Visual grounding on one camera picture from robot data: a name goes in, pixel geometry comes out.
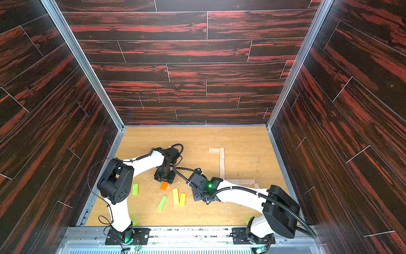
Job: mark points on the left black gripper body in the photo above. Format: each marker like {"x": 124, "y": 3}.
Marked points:
{"x": 166, "y": 174}

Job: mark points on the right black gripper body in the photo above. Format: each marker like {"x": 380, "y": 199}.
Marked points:
{"x": 195, "y": 194}

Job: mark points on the orange block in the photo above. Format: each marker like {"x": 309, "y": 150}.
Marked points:
{"x": 164, "y": 186}

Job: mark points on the long light green block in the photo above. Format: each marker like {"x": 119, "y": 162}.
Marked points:
{"x": 162, "y": 203}

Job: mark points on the small light green block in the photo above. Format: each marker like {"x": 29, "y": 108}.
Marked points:
{"x": 135, "y": 189}

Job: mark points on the natural wood block crosswise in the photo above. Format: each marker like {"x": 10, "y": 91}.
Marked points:
{"x": 214, "y": 150}

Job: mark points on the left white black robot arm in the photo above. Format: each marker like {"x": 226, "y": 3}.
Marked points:
{"x": 115, "y": 184}

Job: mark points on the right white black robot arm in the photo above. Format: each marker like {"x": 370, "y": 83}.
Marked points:
{"x": 279, "y": 212}

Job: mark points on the small yellow block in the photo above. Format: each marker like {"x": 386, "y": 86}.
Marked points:
{"x": 182, "y": 200}

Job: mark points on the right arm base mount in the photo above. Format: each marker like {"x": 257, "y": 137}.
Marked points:
{"x": 244, "y": 236}

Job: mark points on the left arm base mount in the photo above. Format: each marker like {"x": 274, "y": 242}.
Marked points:
{"x": 133, "y": 235}

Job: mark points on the aluminium front rail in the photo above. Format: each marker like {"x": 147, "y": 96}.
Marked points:
{"x": 184, "y": 240}

